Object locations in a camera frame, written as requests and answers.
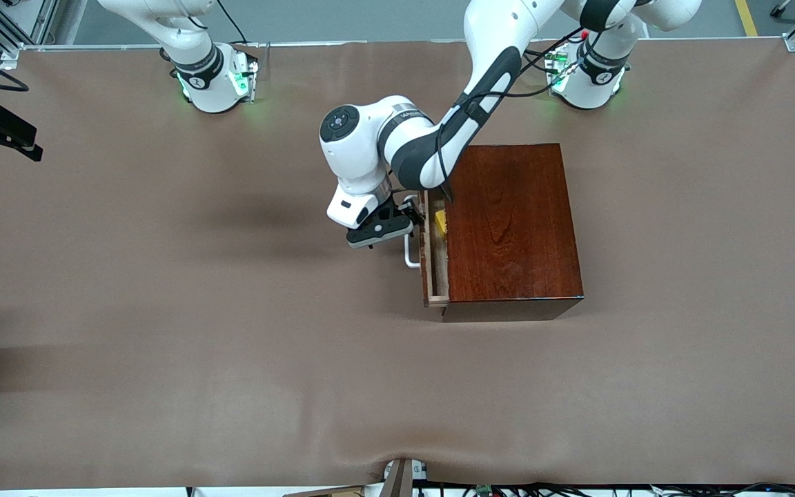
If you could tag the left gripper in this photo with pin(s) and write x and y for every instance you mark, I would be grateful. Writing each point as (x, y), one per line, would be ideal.
(397, 204)

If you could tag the yellow cube block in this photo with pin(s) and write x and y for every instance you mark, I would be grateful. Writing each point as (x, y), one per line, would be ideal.
(441, 222)

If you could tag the light wood drawer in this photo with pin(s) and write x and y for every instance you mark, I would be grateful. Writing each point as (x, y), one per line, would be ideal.
(439, 269)

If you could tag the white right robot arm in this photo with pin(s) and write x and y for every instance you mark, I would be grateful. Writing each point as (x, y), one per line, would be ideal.
(208, 90)

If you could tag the dark red wooden cabinet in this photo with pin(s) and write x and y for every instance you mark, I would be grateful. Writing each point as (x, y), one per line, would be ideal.
(508, 228)

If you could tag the brown table cover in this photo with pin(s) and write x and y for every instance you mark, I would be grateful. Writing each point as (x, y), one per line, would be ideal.
(163, 345)

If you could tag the brown cardboard piece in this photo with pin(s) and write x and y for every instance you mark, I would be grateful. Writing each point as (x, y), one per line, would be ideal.
(328, 492)

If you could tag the camera mount post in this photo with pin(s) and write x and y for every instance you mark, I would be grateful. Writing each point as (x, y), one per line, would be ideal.
(397, 480)

